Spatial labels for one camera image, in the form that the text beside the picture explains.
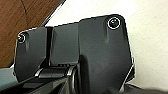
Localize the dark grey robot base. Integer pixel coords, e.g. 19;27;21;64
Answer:
13;13;136;93

